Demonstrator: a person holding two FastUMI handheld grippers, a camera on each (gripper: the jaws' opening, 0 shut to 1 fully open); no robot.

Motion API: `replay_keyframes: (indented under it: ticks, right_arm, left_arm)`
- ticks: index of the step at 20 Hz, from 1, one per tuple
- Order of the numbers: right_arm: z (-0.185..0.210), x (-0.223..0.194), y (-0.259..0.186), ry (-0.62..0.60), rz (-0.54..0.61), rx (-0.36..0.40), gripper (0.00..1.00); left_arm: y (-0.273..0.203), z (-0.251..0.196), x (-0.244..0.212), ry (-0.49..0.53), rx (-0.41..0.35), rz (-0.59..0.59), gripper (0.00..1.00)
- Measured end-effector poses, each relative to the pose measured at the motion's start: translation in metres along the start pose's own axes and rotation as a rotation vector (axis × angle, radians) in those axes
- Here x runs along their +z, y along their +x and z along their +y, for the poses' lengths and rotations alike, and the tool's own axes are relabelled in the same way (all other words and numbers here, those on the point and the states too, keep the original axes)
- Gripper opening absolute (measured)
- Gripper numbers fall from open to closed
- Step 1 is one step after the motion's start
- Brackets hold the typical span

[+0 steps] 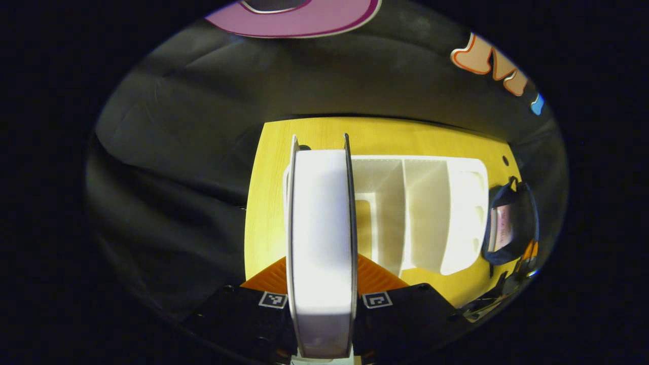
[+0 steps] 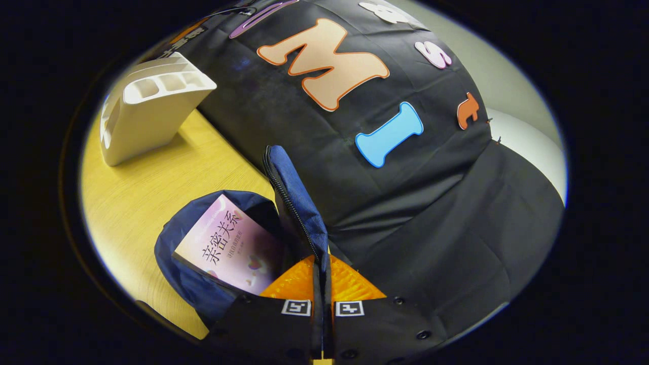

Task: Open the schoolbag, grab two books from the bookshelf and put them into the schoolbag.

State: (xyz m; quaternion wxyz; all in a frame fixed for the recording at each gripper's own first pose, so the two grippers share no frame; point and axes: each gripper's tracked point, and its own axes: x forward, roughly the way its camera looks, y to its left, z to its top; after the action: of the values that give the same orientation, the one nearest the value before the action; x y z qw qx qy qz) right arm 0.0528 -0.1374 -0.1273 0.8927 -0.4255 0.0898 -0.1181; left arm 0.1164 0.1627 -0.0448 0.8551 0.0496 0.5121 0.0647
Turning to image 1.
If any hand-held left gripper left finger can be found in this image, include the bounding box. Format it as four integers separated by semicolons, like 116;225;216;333
183;255;297;363

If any blue schoolbag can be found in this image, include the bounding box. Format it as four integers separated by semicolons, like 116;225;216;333
481;176;540;267

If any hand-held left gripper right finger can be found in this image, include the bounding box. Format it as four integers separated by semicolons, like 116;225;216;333
352;253;470;363

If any white bookshelf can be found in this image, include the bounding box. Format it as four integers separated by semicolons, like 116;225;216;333
282;155;490;276

